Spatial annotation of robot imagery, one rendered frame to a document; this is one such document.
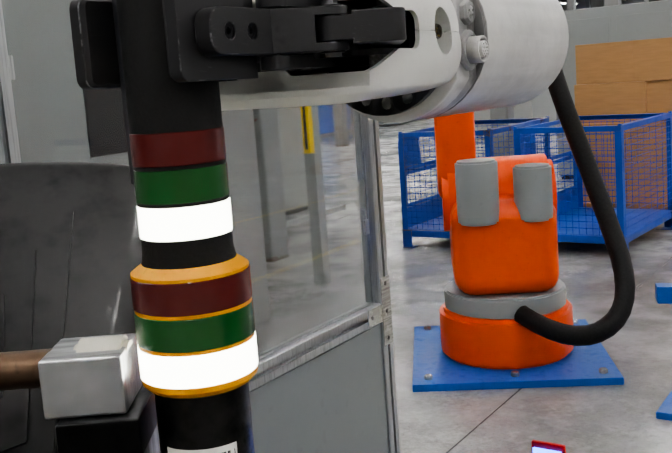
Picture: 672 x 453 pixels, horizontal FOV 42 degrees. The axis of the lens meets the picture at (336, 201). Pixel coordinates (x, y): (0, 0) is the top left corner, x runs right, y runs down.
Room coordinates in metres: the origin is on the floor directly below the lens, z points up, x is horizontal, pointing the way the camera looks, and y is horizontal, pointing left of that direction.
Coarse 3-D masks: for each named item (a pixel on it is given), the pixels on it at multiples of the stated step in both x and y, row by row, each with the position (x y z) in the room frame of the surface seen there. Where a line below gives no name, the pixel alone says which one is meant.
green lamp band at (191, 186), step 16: (144, 176) 0.31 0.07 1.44; (160, 176) 0.30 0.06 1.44; (176, 176) 0.30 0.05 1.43; (192, 176) 0.30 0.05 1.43; (208, 176) 0.31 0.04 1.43; (224, 176) 0.31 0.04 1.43; (144, 192) 0.31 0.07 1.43; (160, 192) 0.30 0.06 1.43; (176, 192) 0.30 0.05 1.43; (192, 192) 0.30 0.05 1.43; (208, 192) 0.31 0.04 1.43; (224, 192) 0.31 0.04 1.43
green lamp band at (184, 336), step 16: (144, 320) 0.30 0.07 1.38; (192, 320) 0.30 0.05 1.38; (208, 320) 0.30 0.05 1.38; (224, 320) 0.30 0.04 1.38; (240, 320) 0.31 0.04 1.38; (144, 336) 0.30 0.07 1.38; (160, 336) 0.30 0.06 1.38; (176, 336) 0.30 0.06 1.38; (192, 336) 0.30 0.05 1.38; (208, 336) 0.30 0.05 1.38; (224, 336) 0.30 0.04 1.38; (240, 336) 0.31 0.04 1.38; (160, 352) 0.30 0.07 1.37; (176, 352) 0.30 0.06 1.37
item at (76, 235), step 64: (0, 192) 0.46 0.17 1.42; (64, 192) 0.47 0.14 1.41; (128, 192) 0.47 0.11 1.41; (0, 256) 0.42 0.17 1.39; (64, 256) 0.43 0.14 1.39; (128, 256) 0.43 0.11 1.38; (0, 320) 0.39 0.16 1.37; (64, 320) 0.40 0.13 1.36; (128, 320) 0.40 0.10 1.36; (0, 448) 0.35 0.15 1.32
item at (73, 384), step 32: (64, 352) 0.31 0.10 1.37; (96, 352) 0.31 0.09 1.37; (128, 352) 0.31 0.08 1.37; (64, 384) 0.30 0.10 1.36; (96, 384) 0.30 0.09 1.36; (128, 384) 0.31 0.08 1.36; (64, 416) 0.30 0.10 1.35; (96, 416) 0.30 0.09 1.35; (128, 416) 0.30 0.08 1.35; (64, 448) 0.30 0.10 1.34; (96, 448) 0.30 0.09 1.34; (128, 448) 0.30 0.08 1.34
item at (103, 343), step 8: (104, 336) 0.32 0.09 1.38; (112, 336) 0.32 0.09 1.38; (120, 336) 0.32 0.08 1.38; (80, 344) 0.31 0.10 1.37; (88, 344) 0.31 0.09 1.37; (96, 344) 0.31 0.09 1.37; (104, 344) 0.31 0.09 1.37; (112, 344) 0.31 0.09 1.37; (120, 344) 0.31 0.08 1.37; (128, 344) 0.32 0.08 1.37; (128, 360) 0.31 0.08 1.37; (128, 368) 0.31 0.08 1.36
